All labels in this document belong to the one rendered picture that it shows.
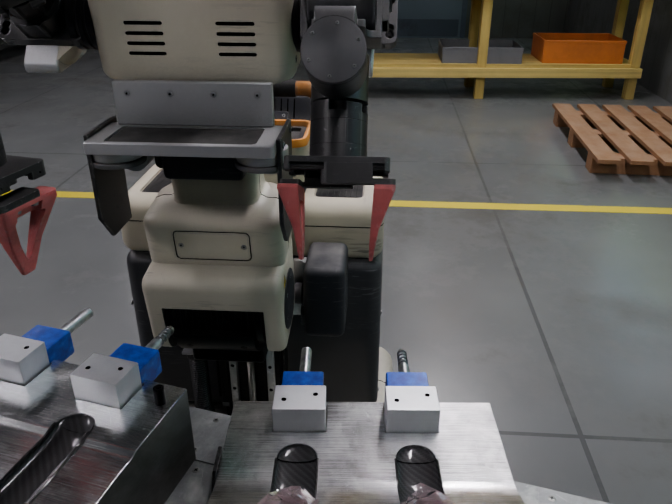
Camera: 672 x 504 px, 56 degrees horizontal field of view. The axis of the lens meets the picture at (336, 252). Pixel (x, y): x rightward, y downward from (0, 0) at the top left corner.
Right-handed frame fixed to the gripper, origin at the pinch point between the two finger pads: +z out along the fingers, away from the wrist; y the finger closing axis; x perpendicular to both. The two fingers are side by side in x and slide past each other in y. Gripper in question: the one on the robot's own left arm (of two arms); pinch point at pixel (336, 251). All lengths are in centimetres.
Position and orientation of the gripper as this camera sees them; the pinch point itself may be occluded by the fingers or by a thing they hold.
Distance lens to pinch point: 63.5
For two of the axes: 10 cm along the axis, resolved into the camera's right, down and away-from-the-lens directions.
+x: 0.5, -0.1, 10.0
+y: 10.0, 0.2, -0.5
